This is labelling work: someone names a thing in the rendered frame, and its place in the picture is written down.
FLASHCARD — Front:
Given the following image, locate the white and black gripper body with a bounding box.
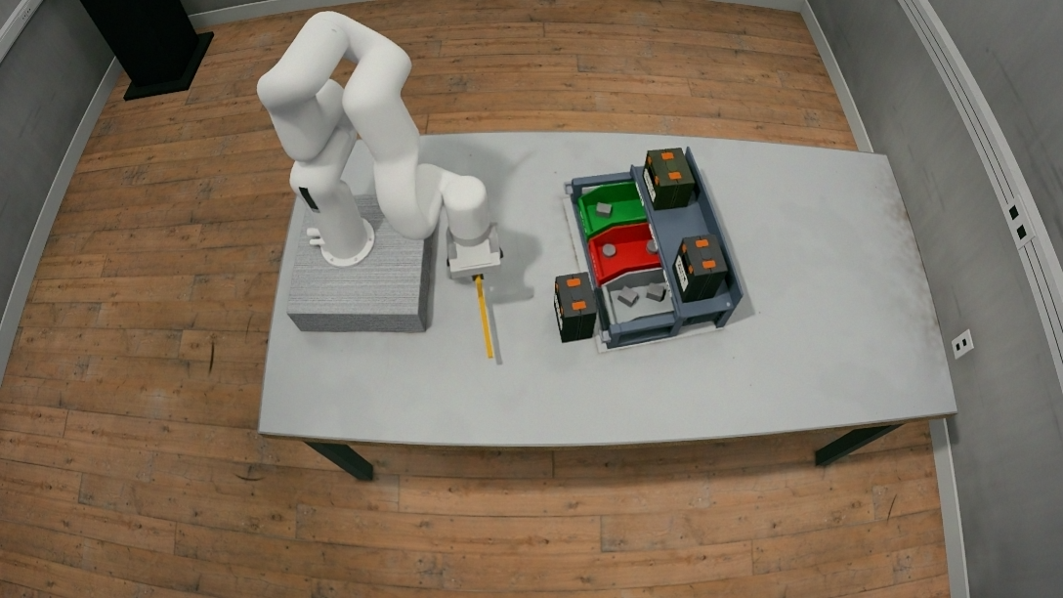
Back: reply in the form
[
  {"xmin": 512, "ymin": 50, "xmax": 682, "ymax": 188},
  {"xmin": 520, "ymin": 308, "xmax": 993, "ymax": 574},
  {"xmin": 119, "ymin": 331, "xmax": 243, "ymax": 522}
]
[{"xmin": 446, "ymin": 226, "xmax": 500, "ymax": 260}]

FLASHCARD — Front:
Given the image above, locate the red open bin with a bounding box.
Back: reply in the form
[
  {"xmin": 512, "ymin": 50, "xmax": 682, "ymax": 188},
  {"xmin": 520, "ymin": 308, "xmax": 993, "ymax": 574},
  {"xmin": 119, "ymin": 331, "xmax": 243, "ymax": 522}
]
[{"xmin": 588, "ymin": 223, "xmax": 661, "ymax": 287}]

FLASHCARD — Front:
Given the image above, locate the yellow long thin bar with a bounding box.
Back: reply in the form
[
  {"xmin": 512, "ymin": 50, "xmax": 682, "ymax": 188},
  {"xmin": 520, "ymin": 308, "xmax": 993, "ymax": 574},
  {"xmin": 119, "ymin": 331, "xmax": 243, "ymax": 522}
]
[{"xmin": 475, "ymin": 275, "xmax": 493, "ymax": 359}]

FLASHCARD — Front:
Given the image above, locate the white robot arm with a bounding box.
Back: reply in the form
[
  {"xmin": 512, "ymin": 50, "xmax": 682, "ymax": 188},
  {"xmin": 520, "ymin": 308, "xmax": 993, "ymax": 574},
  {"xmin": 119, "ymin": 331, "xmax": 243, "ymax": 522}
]
[{"xmin": 257, "ymin": 12, "xmax": 501, "ymax": 278}]

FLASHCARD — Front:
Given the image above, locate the green bin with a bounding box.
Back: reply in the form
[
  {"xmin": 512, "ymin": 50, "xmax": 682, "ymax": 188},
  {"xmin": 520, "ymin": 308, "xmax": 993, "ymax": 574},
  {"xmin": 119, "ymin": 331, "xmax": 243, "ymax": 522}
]
[{"xmin": 577, "ymin": 182, "xmax": 648, "ymax": 243}]

